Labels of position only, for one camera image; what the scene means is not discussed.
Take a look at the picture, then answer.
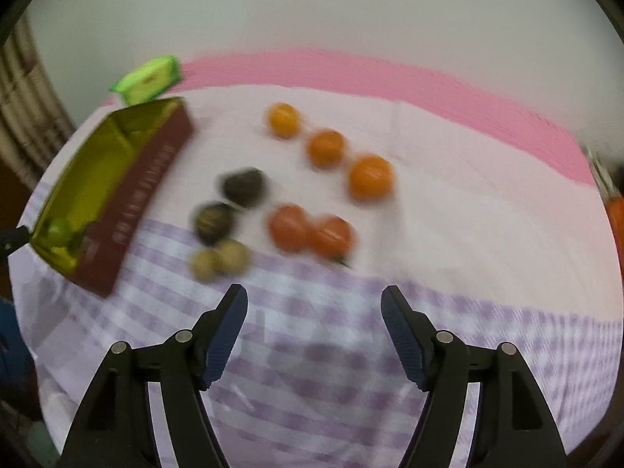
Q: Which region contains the orange object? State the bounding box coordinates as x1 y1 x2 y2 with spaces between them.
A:
606 194 624 260

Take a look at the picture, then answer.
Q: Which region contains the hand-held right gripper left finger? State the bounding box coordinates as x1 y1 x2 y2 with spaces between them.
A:
61 284 248 468

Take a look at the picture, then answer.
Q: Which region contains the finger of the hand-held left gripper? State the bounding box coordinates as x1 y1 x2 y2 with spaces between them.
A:
0 225 31 257

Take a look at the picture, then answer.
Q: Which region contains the pink and purple checked cloth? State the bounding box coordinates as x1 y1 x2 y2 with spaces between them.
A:
7 49 622 468

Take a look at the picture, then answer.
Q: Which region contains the tan longan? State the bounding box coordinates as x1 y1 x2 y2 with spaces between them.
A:
216 239 250 274
189 248 223 282

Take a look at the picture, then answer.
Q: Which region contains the green tissue pack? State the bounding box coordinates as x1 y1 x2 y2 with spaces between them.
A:
108 56 182 106

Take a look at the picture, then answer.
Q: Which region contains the beige striped curtain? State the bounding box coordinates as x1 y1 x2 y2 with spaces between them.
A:
0 12 75 191

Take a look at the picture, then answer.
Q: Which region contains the gold and red tin box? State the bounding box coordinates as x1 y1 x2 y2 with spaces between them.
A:
28 96 194 299

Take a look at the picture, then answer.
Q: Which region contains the blue object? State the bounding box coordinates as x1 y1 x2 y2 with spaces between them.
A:
0 297 36 403

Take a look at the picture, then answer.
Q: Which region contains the dark purple mangosteen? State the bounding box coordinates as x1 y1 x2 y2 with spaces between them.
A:
220 168 268 207
193 202 239 246

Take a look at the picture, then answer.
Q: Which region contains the small orange mandarin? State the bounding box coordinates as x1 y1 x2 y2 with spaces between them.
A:
264 102 300 139
348 154 395 202
306 128 347 168

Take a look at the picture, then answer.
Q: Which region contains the red tomato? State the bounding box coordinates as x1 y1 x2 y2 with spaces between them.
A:
310 215 355 260
267 205 313 254

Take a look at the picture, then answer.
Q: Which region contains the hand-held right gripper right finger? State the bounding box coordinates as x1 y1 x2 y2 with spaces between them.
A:
380 285 569 468

